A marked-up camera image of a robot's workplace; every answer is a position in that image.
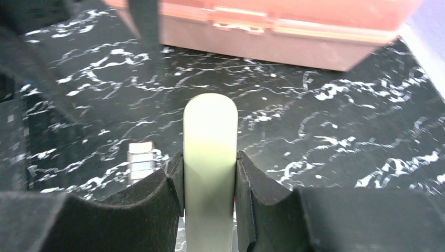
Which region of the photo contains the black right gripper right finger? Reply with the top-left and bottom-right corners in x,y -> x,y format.
236,151 -> 444,251

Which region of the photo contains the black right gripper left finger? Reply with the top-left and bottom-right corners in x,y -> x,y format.
1,152 -> 184,251

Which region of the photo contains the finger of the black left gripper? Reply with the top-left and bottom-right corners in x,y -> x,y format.
128,0 -> 165,75

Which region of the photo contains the red white staple box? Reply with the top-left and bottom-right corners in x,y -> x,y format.
127,141 -> 159,185

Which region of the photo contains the beige small stapler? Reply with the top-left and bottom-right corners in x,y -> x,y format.
183,93 -> 238,251

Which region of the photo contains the pink plastic storage box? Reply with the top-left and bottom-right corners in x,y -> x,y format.
106,1 -> 421,71

